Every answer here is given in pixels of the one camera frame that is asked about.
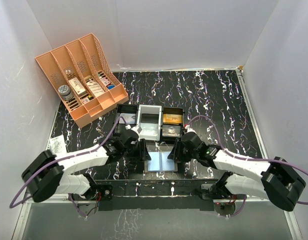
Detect grey leather card holder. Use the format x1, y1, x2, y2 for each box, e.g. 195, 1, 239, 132
144, 141, 178, 173

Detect black and white tray set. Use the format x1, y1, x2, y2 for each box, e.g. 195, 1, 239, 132
113, 104, 185, 144

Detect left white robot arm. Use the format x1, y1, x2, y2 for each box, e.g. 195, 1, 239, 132
21, 125, 151, 203

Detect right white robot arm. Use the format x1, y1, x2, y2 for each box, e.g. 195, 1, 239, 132
168, 128, 306, 212

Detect dark patterned card in tray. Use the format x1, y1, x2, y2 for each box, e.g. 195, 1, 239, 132
162, 124, 182, 137

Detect cards in black tray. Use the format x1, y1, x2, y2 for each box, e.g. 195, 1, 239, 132
119, 113, 136, 125

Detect black card in white tray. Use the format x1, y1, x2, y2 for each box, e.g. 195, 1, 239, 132
140, 113, 159, 124

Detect gold card in tray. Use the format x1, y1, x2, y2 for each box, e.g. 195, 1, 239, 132
163, 113, 183, 125

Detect white label cards stack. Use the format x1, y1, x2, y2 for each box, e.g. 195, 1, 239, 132
85, 78, 105, 98

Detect blue small item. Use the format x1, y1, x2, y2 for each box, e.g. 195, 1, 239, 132
107, 84, 115, 90

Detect small pink white packet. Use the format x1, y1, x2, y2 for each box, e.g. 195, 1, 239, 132
97, 72, 112, 87

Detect white printed paper sheet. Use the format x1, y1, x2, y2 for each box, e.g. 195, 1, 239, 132
48, 135, 67, 154

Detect white pink box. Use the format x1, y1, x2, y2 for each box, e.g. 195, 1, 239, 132
69, 77, 87, 96

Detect small round patterned tin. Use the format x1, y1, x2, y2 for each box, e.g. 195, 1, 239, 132
58, 84, 73, 101

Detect orange plastic desk organizer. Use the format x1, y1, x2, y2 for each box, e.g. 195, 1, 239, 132
35, 33, 129, 128

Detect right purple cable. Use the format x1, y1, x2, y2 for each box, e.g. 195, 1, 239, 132
183, 115, 308, 218

